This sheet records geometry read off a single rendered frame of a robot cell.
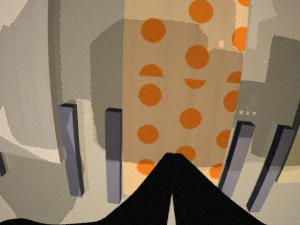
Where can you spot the pale yellow flat strip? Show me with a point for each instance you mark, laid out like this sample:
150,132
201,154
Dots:
290,169

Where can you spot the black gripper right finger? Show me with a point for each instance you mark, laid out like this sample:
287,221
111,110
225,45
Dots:
199,202

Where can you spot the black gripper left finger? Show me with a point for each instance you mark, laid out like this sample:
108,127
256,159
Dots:
148,205

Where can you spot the orange polka-dotted strip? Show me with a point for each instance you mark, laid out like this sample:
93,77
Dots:
182,66

